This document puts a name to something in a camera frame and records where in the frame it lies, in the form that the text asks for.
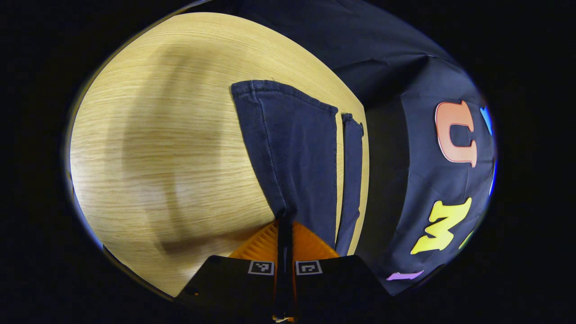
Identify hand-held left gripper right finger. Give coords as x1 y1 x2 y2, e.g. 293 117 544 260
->
285 215 390 321

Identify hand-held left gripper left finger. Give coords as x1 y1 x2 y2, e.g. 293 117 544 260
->
177 215 286 318

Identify dark blue jeans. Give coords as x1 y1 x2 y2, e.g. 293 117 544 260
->
231 80 364 257

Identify black backdrop cloth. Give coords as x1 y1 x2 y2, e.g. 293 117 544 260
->
198 0 498 297

